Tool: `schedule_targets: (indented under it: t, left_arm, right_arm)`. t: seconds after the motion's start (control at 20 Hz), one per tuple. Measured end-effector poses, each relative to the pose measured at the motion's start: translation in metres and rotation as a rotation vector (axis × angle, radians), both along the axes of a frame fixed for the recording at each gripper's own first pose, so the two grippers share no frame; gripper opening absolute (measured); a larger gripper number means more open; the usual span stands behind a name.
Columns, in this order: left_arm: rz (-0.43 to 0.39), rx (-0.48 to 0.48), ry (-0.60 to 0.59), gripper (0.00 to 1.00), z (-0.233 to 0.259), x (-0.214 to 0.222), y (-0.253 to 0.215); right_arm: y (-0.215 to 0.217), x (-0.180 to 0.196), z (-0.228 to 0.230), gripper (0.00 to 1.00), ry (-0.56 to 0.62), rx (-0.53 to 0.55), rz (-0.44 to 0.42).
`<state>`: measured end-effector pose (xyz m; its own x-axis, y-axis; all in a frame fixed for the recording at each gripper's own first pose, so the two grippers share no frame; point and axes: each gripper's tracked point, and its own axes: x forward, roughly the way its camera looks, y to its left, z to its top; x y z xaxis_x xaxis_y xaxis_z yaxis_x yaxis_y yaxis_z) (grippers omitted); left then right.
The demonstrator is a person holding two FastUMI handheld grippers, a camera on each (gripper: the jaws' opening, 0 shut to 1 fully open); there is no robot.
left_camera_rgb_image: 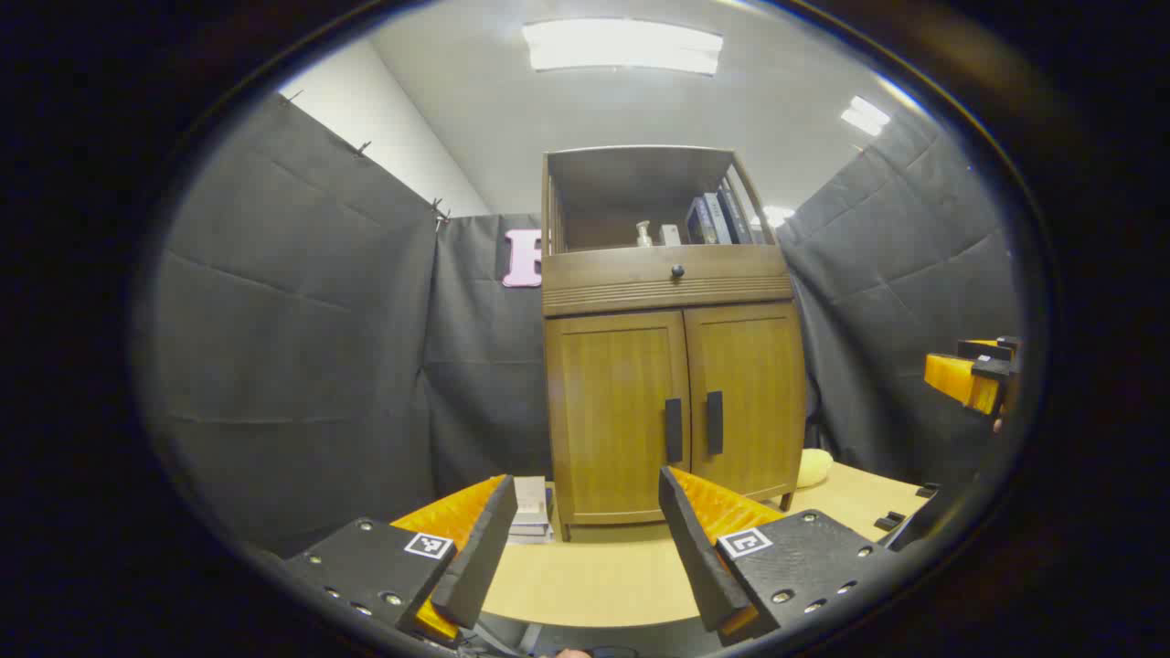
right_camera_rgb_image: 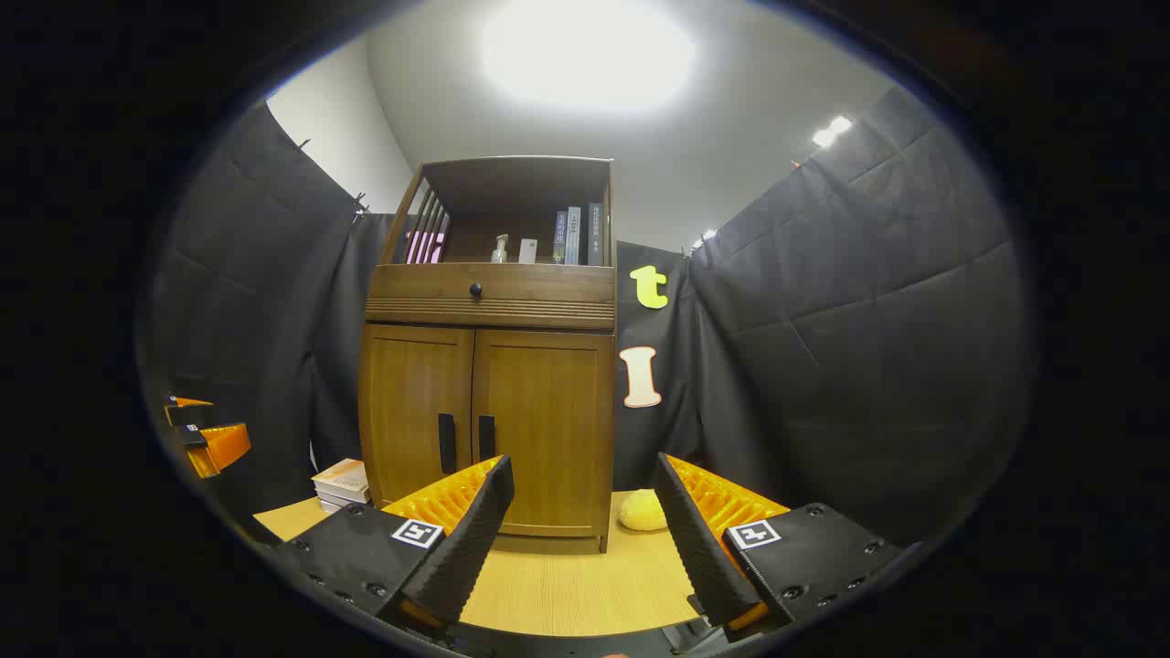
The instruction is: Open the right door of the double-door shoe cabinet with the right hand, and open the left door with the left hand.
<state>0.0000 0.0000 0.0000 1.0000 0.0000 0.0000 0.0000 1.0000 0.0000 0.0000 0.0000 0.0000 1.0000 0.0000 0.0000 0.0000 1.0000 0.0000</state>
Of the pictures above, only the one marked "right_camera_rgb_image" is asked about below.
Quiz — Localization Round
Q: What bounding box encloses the wooden cabinet drawer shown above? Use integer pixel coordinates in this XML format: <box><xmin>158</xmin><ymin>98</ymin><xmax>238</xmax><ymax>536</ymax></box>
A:
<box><xmin>367</xmin><ymin>265</ymin><xmax>615</xmax><ymax>330</ymax></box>

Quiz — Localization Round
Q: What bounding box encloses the black backdrop cloth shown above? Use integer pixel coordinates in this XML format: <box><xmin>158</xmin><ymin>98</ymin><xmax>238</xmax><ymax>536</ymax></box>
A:
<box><xmin>146</xmin><ymin>87</ymin><xmax>1038</xmax><ymax>549</ymax></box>

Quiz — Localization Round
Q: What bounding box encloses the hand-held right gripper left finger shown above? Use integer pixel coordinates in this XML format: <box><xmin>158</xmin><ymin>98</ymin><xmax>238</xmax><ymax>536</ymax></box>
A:
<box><xmin>274</xmin><ymin>454</ymin><xmax>516</xmax><ymax>636</ymax></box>

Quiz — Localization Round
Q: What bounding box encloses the wooden double-door shoe cabinet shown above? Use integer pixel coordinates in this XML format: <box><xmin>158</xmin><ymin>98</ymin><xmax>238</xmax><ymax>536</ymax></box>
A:
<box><xmin>358</xmin><ymin>155</ymin><xmax>618</xmax><ymax>554</ymax></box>

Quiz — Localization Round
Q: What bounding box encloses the wooden shoe cabinet door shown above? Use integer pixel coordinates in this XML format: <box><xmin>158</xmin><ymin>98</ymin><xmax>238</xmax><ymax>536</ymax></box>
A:
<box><xmin>361</xmin><ymin>324</ymin><xmax>476</xmax><ymax>508</ymax></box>
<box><xmin>471</xmin><ymin>329</ymin><xmax>615</xmax><ymax>537</ymax></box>

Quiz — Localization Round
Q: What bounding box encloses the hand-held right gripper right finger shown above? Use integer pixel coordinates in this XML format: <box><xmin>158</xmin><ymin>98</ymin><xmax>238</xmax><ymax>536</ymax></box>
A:
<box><xmin>653</xmin><ymin>451</ymin><xmax>906</xmax><ymax>633</ymax></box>

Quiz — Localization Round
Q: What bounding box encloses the large ceiling light panel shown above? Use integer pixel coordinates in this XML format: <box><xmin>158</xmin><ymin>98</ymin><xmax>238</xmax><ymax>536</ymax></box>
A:
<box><xmin>480</xmin><ymin>0</ymin><xmax>696</xmax><ymax>115</ymax></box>

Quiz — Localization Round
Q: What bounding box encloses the white orange cover book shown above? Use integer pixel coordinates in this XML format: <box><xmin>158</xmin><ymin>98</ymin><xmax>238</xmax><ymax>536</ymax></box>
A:
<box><xmin>311</xmin><ymin>459</ymin><xmax>369</xmax><ymax>494</ymax></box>

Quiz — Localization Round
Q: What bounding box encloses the pale yellow soft ball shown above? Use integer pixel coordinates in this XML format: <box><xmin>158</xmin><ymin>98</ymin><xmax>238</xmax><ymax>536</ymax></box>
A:
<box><xmin>618</xmin><ymin>490</ymin><xmax>668</xmax><ymax>532</ymax></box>

